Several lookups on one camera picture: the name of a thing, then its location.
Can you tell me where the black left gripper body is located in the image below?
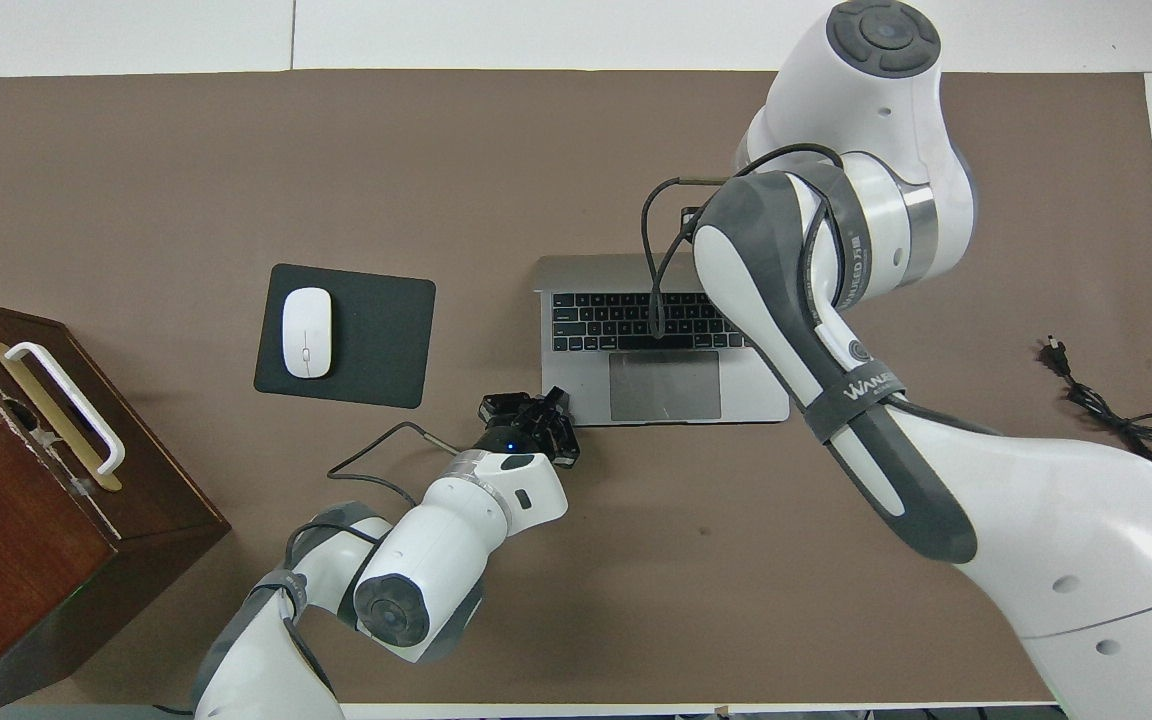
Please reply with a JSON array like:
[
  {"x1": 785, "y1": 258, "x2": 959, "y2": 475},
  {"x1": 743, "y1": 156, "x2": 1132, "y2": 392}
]
[{"x1": 476, "y1": 405, "x2": 572, "y2": 456}]

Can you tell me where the black lamp power cable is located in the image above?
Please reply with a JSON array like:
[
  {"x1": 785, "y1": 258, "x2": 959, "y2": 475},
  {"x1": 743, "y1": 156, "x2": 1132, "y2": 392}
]
[{"x1": 1041, "y1": 336, "x2": 1152, "y2": 466}]

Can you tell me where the white box handle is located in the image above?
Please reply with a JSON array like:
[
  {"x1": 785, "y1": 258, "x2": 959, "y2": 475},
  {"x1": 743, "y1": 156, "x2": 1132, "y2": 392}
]
[{"x1": 4, "y1": 342, "x2": 126, "y2": 475}]

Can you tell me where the brown table mat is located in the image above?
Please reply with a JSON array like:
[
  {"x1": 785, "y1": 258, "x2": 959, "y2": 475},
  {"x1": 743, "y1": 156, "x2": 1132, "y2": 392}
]
[{"x1": 0, "y1": 70, "x2": 1152, "y2": 706}]

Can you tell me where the silver grey laptop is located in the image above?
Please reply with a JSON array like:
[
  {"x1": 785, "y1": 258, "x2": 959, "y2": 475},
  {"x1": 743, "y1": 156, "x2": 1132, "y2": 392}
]
[{"x1": 533, "y1": 253, "x2": 792, "y2": 426}]

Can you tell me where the white computer mouse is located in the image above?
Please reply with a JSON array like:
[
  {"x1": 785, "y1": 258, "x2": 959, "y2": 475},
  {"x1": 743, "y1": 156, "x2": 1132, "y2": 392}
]
[{"x1": 282, "y1": 288, "x2": 333, "y2": 379}]

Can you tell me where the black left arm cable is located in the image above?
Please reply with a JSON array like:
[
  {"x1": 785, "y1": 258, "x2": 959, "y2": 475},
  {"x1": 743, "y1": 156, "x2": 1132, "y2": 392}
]
[{"x1": 281, "y1": 421, "x2": 457, "y2": 691}]

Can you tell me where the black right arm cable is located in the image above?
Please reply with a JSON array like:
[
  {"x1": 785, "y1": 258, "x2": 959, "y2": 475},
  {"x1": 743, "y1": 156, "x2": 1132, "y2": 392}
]
[{"x1": 641, "y1": 143, "x2": 999, "y2": 436}]

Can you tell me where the black mouse pad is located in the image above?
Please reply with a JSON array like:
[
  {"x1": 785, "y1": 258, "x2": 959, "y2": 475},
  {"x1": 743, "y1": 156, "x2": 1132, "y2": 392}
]
[{"x1": 254, "y1": 264, "x2": 437, "y2": 409}]

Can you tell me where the dark brown wooden box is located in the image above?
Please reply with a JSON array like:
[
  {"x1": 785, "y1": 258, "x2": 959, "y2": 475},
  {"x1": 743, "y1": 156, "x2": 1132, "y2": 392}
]
[{"x1": 0, "y1": 292, "x2": 232, "y2": 717}]

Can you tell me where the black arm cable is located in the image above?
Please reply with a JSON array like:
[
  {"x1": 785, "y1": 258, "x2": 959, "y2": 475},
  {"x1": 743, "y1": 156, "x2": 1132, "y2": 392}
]
[
  {"x1": 281, "y1": 421, "x2": 457, "y2": 691},
  {"x1": 641, "y1": 143, "x2": 999, "y2": 436}
]

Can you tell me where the brass handle plate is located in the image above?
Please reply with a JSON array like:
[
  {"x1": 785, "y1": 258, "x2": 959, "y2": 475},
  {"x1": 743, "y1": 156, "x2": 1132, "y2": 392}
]
[{"x1": 0, "y1": 341, "x2": 123, "y2": 492}]

